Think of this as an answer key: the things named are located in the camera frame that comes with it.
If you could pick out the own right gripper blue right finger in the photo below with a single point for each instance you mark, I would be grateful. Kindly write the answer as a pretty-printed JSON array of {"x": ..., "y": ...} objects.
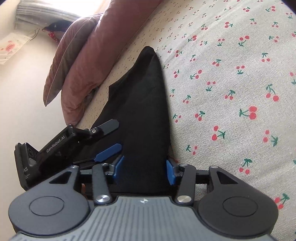
[{"x": 183, "y": 177}]

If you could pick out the own right gripper blue left finger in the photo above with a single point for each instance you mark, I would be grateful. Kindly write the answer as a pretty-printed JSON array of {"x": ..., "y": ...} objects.
[{"x": 104, "y": 174}]

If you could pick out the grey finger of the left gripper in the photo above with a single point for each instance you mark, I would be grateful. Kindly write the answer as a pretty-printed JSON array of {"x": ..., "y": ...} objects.
[{"x": 105, "y": 128}]

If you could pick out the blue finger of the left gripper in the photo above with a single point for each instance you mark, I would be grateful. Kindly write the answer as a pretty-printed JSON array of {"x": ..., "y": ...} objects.
[{"x": 104, "y": 155}]

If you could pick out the black pants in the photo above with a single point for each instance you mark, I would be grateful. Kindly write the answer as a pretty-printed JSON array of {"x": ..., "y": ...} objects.
[{"x": 138, "y": 101}]

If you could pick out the pink and grey pillow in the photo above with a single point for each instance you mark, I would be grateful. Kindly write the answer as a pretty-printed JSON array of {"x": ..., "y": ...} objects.
[{"x": 66, "y": 53}]

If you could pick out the dark floral cloth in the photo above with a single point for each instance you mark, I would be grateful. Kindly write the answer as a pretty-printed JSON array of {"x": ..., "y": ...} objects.
[{"x": 57, "y": 29}]

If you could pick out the pink duvet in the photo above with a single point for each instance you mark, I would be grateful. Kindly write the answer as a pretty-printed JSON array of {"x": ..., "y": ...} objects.
[{"x": 116, "y": 27}]

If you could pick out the white red-patterned paper bag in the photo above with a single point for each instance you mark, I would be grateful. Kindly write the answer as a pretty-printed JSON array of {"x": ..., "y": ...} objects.
[{"x": 13, "y": 42}]

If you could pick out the grey striped folded fabric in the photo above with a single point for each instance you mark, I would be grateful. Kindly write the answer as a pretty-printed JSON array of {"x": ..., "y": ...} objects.
[{"x": 44, "y": 13}]

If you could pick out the cherry print bed sheet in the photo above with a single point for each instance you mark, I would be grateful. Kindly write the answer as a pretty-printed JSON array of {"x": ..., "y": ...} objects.
[{"x": 229, "y": 70}]

